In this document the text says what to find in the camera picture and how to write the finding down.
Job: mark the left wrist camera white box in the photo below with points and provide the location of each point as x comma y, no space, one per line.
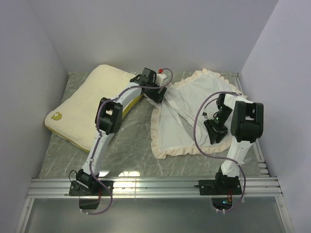
161,78

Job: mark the aluminium mounting rail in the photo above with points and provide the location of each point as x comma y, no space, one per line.
148,188

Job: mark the cream pillow with yellow edge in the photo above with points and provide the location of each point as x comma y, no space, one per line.
74,119

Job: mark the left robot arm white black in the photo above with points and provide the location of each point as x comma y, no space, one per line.
108,121

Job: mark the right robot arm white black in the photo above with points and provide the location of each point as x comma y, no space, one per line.
244,120

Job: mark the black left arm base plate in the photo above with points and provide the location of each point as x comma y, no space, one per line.
89,199

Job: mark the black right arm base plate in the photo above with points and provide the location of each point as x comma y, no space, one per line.
225,195

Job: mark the white pillowcase with peach ruffles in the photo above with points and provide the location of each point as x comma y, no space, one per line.
175,128

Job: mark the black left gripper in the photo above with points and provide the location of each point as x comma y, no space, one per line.
156,97

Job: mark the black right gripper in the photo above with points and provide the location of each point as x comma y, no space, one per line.
219,134

